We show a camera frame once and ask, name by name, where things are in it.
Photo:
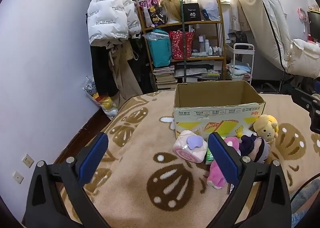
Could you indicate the teal shopping bag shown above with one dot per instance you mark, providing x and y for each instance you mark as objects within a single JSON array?
[{"x": 158, "y": 50}]

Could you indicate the wooden shelf rack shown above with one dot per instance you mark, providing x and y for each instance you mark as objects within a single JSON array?
[{"x": 200, "y": 23}]

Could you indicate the beige brown printed blanket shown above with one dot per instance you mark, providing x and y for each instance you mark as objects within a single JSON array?
[{"x": 140, "y": 142}]

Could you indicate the plastic bag of toys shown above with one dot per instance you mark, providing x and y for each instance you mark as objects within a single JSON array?
[{"x": 105, "y": 102}]

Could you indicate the stack of books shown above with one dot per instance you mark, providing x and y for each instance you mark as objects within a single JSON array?
[{"x": 163, "y": 77}]

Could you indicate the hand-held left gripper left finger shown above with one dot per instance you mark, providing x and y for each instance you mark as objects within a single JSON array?
[{"x": 93, "y": 157}]

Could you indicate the blonde wig on head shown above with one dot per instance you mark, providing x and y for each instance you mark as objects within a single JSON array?
[{"x": 171, "y": 8}]

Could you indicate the purple-haired plush doll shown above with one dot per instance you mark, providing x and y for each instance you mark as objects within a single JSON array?
[{"x": 260, "y": 150}]

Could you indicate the stack of papers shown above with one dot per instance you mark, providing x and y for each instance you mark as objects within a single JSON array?
[{"x": 200, "y": 72}]

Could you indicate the white puffer jacket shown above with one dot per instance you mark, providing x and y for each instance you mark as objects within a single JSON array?
[{"x": 107, "y": 15}]

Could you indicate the white wall socket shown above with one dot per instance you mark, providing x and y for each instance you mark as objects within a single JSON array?
[
  {"x": 18, "y": 177},
  {"x": 27, "y": 160}
]

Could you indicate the beige hanging trousers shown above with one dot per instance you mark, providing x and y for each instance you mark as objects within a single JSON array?
[{"x": 125, "y": 72}]

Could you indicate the purple black printed package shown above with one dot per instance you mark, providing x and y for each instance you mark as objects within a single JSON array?
[{"x": 152, "y": 8}]

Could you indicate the white trolley cart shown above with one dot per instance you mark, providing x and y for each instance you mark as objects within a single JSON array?
[{"x": 251, "y": 57}]

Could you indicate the yellow dog plush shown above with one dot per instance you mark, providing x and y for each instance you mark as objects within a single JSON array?
[{"x": 265, "y": 125}]

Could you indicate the pink desk fan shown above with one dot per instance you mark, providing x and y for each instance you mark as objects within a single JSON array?
[{"x": 303, "y": 16}]

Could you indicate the pink plush toy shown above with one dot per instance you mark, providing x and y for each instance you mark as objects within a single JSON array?
[{"x": 216, "y": 178}]

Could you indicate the green pole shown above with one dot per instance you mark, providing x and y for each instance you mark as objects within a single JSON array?
[{"x": 184, "y": 42}]

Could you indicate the green tissue packet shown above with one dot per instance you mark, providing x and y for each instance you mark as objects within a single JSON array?
[{"x": 208, "y": 157}]

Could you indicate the light blue cloth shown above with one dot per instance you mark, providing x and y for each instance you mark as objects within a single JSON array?
[{"x": 240, "y": 68}]

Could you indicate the group of small bottles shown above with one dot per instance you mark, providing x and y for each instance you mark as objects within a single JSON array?
[{"x": 210, "y": 47}]

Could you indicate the black flat box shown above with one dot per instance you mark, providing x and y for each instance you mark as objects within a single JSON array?
[{"x": 192, "y": 12}]

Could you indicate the pink roll cake plush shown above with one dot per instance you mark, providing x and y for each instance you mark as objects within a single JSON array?
[{"x": 185, "y": 152}]

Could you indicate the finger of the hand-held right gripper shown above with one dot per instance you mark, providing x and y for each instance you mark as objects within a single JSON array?
[{"x": 303, "y": 100}]

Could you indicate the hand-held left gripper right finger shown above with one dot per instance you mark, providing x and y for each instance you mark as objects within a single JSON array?
[{"x": 223, "y": 160}]

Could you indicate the black hanging garment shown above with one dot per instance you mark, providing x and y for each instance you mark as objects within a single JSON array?
[{"x": 102, "y": 67}]

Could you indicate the white plastic bag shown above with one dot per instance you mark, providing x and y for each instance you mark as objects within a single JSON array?
[{"x": 210, "y": 5}]

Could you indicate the red patterned bag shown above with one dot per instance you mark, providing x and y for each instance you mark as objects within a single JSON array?
[{"x": 180, "y": 45}]

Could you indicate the printed cardboard box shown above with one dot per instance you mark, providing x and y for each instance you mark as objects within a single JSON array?
[{"x": 215, "y": 115}]

